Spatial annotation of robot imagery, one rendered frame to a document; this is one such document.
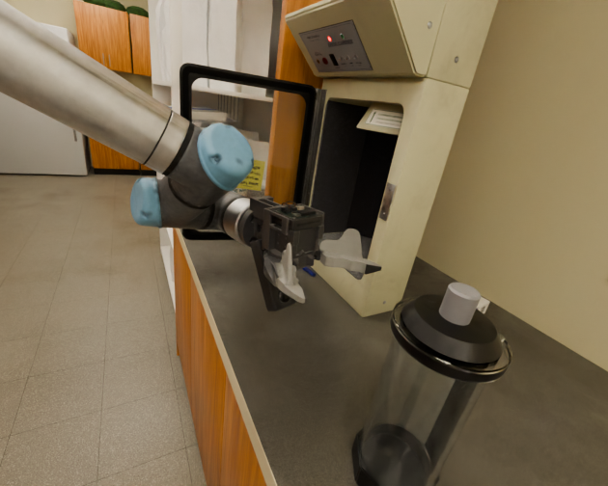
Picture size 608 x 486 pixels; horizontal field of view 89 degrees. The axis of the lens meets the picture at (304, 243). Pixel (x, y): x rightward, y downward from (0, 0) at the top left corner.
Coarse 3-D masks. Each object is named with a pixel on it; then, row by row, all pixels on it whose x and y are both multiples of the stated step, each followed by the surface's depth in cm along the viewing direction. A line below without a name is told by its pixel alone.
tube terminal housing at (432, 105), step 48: (480, 0) 47; (480, 48) 51; (336, 96) 70; (384, 96) 57; (432, 96) 51; (432, 144) 55; (384, 192) 59; (432, 192) 61; (384, 240) 60; (336, 288) 75; (384, 288) 67
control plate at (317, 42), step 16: (304, 32) 62; (320, 32) 58; (336, 32) 54; (352, 32) 51; (320, 48) 62; (336, 48) 58; (352, 48) 54; (320, 64) 66; (352, 64) 57; (368, 64) 54
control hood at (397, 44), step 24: (336, 0) 49; (360, 0) 45; (384, 0) 42; (408, 0) 42; (432, 0) 44; (288, 24) 65; (312, 24) 58; (360, 24) 49; (384, 24) 45; (408, 24) 43; (432, 24) 45; (384, 48) 48; (408, 48) 45; (432, 48) 47; (336, 72) 64; (360, 72) 58; (384, 72) 53; (408, 72) 48
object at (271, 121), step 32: (192, 96) 66; (224, 96) 68; (256, 96) 70; (288, 96) 72; (256, 128) 72; (288, 128) 75; (256, 160) 76; (288, 160) 78; (256, 192) 79; (288, 192) 82
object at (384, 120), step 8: (376, 104) 63; (384, 104) 62; (392, 104) 61; (368, 112) 65; (376, 112) 63; (384, 112) 61; (392, 112) 61; (400, 112) 60; (368, 120) 64; (376, 120) 62; (384, 120) 61; (392, 120) 60; (400, 120) 60; (368, 128) 63; (376, 128) 62; (384, 128) 61; (392, 128) 60; (400, 128) 60
